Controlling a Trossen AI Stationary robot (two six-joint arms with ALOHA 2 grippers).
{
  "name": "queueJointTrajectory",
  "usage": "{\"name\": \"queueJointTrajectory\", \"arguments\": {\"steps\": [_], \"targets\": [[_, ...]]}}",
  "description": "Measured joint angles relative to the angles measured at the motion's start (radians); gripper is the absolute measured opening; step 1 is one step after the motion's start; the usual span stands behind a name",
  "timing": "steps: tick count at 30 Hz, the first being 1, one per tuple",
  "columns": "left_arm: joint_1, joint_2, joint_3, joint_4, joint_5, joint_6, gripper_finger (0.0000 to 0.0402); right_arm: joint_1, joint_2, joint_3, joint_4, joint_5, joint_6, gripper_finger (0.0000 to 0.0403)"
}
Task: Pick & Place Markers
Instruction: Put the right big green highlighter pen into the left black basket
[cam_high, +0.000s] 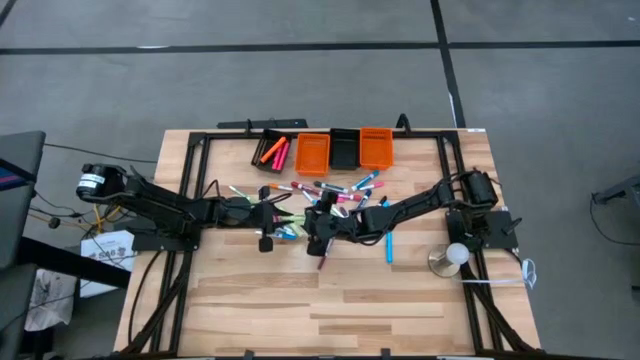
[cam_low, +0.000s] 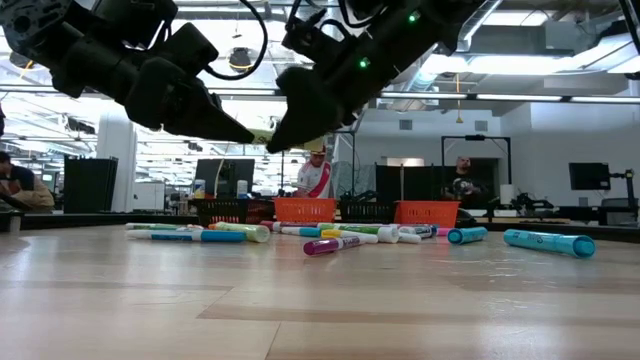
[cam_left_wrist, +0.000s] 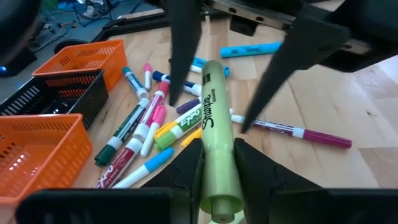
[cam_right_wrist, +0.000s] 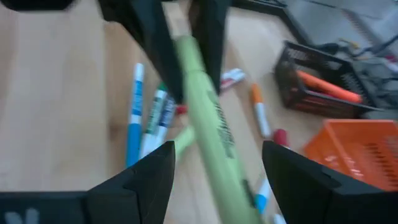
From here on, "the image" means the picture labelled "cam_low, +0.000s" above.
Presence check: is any black cabinet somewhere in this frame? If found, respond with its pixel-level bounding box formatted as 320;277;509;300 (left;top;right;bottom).
63;157;120;215

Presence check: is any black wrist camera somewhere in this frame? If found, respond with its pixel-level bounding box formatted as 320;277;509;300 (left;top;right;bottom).
282;7;351;69
92;0;179;49

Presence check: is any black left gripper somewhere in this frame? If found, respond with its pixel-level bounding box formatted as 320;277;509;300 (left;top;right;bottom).
49;22;256;146

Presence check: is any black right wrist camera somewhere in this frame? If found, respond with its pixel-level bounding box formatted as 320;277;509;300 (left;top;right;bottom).
282;7;351;69

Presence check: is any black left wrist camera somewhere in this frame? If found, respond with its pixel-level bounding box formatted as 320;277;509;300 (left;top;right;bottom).
92;0;179;49

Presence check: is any yellow capped white marker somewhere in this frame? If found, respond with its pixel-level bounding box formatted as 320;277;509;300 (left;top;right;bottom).
320;228;380;245

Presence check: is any purple capped Expo marker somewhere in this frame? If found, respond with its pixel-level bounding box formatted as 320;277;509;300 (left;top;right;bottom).
302;235;367;258

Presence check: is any black plastic mesh basket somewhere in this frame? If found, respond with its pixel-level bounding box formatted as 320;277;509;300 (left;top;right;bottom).
196;198;276;229
339;201;399;226

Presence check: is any dark blue capped white marker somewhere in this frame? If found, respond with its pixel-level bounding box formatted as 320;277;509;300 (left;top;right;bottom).
398;224;440;240

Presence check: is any lime green highlighter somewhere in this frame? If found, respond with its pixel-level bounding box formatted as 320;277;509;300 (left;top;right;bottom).
208;221;272;245

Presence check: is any thin green marker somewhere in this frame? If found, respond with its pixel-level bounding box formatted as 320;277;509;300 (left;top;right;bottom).
124;222;205;232

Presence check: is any black partition panel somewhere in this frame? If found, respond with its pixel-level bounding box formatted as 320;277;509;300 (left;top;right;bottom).
374;158;501;204

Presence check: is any black frame stand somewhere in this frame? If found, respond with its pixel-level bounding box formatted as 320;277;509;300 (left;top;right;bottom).
441;134;513;201

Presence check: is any orange plastic mesh basket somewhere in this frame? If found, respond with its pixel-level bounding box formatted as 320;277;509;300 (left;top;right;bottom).
393;200;462;230
272;197;338;225

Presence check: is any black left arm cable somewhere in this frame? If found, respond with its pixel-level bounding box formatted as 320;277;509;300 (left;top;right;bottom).
204;0;270;82

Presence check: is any light blue capped white marker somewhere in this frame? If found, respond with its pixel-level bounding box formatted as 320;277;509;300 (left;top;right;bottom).
125;228;248;245

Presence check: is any person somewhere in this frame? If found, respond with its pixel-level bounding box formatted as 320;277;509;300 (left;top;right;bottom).
0;150;56;212
441;155;489;202
293;143;334;200

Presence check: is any pale yellow highlighter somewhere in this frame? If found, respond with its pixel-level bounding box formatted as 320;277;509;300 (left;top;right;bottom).
247;128;326;153

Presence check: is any light blue highlighter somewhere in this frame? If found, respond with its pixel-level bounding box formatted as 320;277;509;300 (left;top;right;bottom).
502;228;597;260
446;226;489;247

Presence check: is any black ceiling spotlight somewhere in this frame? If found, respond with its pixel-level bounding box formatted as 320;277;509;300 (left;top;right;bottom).
228;47;254;74

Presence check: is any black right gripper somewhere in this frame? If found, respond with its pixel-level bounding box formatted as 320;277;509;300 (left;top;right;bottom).
265;24;417;155

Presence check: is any black computer monitor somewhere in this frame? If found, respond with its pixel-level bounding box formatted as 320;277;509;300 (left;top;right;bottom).
568;162;612;192
194;158;256;200

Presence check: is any green Expo marker lime cap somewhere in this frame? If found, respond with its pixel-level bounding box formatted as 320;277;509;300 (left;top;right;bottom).
329;224;401;245

